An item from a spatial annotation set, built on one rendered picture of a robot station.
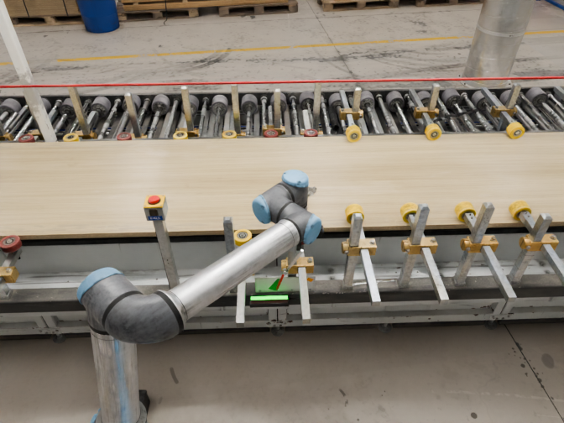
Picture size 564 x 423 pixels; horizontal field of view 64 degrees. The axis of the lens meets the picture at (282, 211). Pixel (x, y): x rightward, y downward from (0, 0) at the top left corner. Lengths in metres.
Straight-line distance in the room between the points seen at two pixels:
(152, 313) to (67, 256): 1.30
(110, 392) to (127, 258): 0.97
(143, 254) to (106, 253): 0.17
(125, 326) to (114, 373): 0.27
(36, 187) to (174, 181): 0.67
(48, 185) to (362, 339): 1.88
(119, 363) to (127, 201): 1.10
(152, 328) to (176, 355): 1.63
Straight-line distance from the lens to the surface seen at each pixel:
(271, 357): 2.65
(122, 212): 2.20
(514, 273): 2.24
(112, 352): 1.28
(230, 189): 2.22
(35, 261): 2.43
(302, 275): 1.86
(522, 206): 2.25
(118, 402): 1.45
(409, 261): 1.97
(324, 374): 2.61
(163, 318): 1.09
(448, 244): 2.30
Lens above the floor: 2.28
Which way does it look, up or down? 42 degrees down
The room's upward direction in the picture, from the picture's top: straight up
